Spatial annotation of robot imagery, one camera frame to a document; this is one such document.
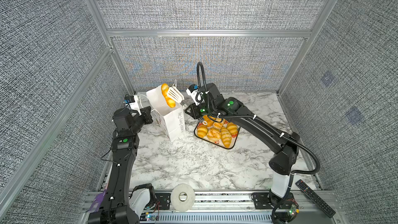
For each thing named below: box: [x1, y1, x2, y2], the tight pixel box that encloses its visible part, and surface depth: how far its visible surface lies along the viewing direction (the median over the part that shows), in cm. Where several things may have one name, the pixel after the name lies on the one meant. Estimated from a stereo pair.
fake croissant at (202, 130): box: [196, 124, 209, 138], surface depth 96 cm
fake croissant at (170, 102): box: [161, 82, 177, 109], surface depth 78 cm
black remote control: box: [295, 179, 337, 219], surface depth 75 cm
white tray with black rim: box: [193, 116, 241, 150], surface depth 94 cm
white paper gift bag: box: [146, 84, 186, 142], surface depth 82 cm
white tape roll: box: [170, 183, 196, 213], surface depth 75 cm
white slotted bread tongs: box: [166, 86, 185, 103], surface depth 76 cm
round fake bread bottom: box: [206, 127, 222, 142], surface depth 94 cm
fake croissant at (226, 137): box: [220, 126, 232, 149], surface depth 93 cm
